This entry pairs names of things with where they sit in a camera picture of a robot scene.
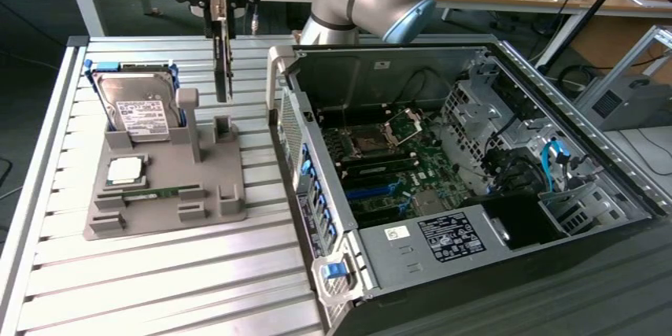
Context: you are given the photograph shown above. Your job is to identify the black hanging cables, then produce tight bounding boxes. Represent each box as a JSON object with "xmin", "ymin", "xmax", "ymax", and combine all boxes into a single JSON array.
[{"xmin": 250, "ymin": 0, "xmax": 263, "ymax": 37}]

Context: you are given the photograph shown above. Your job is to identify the black stand pole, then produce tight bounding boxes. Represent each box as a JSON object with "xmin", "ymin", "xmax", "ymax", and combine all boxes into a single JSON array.
[{"xmin": 535, "ymin": 0, "xmax": 648, "ymax": 73}]

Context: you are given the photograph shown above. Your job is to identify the hard disk in blue caddy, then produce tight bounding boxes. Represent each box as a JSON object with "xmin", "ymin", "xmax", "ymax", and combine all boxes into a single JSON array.
[{"xmin": 82, "ymin": 59, "xmax": 183, "ymax": 144}]

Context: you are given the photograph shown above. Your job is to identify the grey open PC case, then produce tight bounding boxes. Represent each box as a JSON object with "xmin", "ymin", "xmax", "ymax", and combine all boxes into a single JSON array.
[{"xmin": 266, "ymin": 35, "xmax": 672, "ymax": 336}]

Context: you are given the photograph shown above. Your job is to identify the grey power supply unit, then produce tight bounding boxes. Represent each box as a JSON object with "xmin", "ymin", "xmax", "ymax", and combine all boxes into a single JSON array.
[{"xmin": 356, "ymin": 204, "xmax": 514, "ymax": 290}]

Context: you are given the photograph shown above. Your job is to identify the blue disk wire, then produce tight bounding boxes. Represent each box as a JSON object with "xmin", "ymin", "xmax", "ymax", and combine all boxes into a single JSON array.
[{"xmin": 539, "ymin": 137, "xmax": 572, "ymax": 195}]

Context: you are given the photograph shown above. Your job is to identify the grey plastic parts rack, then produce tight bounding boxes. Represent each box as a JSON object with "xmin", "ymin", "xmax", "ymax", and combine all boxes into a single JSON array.
[{"xmin": 82, "ymin": 87, "xmax": 250, "ymax": 242}]

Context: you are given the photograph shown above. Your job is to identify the green graphics card black cooler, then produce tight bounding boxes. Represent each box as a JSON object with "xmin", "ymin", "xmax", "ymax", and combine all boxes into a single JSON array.
[{"xmin": 207, "ymin": 0, "xmax": 236, "ymax": 104}]

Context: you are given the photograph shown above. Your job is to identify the green RAM stick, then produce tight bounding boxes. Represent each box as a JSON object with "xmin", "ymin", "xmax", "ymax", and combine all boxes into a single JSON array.
[{"xmin": 119, "ymin": 187, "xmax": 180, "ymax": 200}]

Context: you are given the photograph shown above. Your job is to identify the silver CPU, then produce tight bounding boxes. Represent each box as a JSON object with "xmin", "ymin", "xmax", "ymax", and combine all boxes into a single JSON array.
[{"xmin": 103, "ymin": 156, "xmax": 147, "ymax": 187}]

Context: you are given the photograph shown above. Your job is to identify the green motherboard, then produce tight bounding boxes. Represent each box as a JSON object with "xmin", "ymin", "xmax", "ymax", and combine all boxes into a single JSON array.
[{"xmin": 319, "ymin": 107, "xmax": 478, "ymax": 229}]

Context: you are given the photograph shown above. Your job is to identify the CPU socket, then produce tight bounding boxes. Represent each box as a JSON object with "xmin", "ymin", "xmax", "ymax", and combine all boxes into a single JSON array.
[{"xmin": 340, "ymin": 123, "xmax": 400, "ymax": 156}]

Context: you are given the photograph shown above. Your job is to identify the grey disk bay bracket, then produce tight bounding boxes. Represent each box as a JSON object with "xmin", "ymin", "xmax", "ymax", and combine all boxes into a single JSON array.
[{"xmin": 538, "ymin": 182, "xmax": 619, "ymax": 237}]

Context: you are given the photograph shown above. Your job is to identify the aluminium profile frame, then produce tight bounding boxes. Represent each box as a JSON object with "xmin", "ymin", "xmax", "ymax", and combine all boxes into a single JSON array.
[{"xmin": 611, "ymin": 24, "xmax": 672, "ymax": 79}]

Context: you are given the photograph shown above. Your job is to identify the black RAM stick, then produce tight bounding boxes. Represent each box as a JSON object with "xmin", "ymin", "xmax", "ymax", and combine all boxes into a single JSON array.
[{"xmin": 339, "ymin": 156, "xmax": 420, "ymax": 179}]

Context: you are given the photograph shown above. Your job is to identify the grey computer tower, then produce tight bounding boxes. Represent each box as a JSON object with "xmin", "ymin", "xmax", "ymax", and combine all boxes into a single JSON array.
[{"xmin": 575, "ymin": 72, "xmax": 672, "ymax": 132}]

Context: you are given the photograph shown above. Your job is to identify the blue expansion slot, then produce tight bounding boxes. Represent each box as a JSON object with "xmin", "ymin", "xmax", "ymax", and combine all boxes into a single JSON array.
[{"xmin": 344, "ymin": 182, "xmax": 402, "ymax": 201}]

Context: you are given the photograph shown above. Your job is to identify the black power wire bundle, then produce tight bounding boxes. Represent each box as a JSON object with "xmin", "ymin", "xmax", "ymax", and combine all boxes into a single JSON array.
[{"xmin": 480, "ymin": 146, "xmax": 551, "ymax": 198}]

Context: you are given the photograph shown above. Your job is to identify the metal socket cover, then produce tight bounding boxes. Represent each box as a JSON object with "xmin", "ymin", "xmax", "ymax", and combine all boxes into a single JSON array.
[{"xmin": 386, "ymin": 109, "xmax": 424, "ymax": 144}]

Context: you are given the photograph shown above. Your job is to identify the blue case release latch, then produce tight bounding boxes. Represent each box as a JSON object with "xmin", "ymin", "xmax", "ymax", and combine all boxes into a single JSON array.
[{"xmin": 320, "ymin": 260, "xmax": 351, "ymax": 280}]

